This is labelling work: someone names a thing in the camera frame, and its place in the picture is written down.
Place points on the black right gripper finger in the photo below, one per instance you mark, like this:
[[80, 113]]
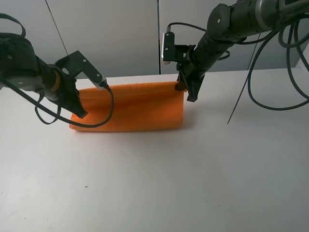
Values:
[[181, 84], [193, 87]]

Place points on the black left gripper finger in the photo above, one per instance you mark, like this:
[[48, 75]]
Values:
[[76, 107]]

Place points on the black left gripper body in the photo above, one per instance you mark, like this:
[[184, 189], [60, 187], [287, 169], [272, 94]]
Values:
[[61, 89]]

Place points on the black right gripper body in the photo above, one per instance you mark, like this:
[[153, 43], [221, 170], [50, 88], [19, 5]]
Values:
[[197, 64]]

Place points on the orange towel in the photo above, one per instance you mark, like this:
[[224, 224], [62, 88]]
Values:
[[137, 107]]

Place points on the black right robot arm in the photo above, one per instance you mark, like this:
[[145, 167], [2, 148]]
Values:
[[230, 25]]

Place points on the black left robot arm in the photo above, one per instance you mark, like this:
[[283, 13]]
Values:
[[22, 68]]

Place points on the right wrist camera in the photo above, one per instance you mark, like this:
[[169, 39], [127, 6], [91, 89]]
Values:
[[172, 52]]

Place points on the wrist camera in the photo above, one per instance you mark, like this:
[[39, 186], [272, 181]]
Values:
[[172, 52], [76, 63]]

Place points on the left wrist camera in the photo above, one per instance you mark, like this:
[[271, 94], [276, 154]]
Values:
[[76, 63]]

